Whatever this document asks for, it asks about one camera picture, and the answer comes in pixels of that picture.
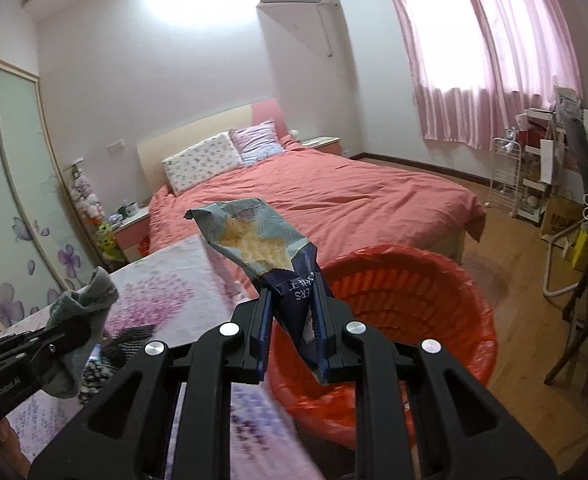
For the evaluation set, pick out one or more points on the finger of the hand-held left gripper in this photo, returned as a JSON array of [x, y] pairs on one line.
[[33, 342]]

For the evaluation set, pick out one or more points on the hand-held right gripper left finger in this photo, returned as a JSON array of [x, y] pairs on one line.
[[263, 332]]

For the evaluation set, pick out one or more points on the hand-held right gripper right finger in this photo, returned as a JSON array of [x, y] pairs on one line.
[[336, 340]]

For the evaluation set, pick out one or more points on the grey sock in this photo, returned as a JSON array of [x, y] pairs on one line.
[[87, 300]]

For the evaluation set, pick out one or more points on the orange plastic bin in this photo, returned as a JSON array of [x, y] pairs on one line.
[[404, 300]]

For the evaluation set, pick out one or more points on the blue cracker packet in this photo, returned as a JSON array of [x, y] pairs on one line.
[[254, 240]]

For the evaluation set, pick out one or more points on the dark patterned cloth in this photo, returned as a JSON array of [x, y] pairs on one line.
[[123, 342]]

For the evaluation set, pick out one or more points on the floral printed blanket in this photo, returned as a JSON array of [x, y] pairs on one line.
[[173, 300]]

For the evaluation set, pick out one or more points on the green plush toy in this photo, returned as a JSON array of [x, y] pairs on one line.
[[107, 240]]

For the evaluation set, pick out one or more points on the salmon bed quilt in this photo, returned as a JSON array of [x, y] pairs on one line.
[[349, 195]]

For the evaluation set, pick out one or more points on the pink nightstand with mugs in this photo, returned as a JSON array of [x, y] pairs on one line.
[[131, 225]]

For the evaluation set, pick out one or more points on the hanging plush toy bunch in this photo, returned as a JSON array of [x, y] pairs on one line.
[[86, 195]]

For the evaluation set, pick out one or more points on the wardrobe with flower doors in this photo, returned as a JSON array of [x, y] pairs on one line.
[[18, 185]]

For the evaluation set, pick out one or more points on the white floral pillow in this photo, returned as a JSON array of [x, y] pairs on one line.
[[201, 160]]

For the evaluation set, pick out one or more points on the pink striped pillow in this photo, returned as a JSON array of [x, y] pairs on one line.
[[256, 142]]

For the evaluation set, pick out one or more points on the beige nightstand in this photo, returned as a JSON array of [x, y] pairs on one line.
[[324, 144]]

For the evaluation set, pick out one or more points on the beige and pink headboard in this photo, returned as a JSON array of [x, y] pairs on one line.
[[193, 130]]

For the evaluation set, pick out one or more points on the cardboard box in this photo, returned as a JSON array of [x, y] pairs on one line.
[[559, 217]]

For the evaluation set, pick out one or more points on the white trolley shelf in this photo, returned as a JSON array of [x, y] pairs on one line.
[[536, 180]]

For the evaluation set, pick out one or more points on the pink curtain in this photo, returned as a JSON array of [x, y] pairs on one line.
[[474, 50]]

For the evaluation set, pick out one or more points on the white wall socket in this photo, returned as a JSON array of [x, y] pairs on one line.
[[116, 148]]

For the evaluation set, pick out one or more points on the white tube frame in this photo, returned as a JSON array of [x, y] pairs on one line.
[[554, 260]]

